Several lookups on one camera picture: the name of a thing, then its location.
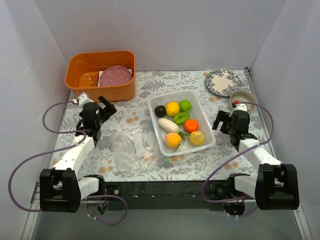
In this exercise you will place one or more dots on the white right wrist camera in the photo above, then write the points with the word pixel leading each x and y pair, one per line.
pixel 237 106

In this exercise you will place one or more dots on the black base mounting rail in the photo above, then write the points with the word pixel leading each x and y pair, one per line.
pixel 153 195

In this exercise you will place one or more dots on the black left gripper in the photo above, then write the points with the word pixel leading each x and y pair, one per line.
pixel 104 110

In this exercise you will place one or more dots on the white radish with leaves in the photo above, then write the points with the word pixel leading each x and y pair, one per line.
pixel 171 127

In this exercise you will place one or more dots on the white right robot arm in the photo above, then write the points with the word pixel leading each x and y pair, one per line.
pixel 276 185

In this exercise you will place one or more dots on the orange tangerine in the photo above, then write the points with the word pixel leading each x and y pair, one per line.
pixel 191 125

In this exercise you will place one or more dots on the white perforated plastic basket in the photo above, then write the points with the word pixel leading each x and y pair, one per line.
pixel 196 113

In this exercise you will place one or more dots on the yellow lemon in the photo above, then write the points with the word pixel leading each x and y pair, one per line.
pixel 172 109

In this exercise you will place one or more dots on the blue floral ceramic plate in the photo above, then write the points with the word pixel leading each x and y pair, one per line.
pixel 222 82

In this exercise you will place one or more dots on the orange plastic tub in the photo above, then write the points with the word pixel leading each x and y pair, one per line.
pixel 99 61

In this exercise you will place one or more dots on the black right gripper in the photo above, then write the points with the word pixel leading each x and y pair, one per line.
pixel 223 121

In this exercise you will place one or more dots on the green avocado half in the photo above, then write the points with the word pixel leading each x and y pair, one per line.
pixel 181 118

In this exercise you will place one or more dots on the orange yellow peach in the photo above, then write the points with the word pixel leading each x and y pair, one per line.
pixel 172 140

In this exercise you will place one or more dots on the clear zip top bag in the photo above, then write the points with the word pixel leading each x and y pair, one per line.
pixel 136 150

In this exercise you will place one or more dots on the bumpy green lime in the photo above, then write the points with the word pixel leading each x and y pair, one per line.
pixel 185 106

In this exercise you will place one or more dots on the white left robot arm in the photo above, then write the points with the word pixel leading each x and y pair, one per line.
pixel 60 189

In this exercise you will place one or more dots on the beige ceramic bowl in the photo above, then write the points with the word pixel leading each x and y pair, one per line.
pixel 241 96

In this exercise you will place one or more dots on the pink polka dot plate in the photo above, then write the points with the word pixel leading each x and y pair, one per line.
pixel 115 76

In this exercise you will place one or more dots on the orange dish rack insert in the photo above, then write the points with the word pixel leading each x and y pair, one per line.
pixel 89 80

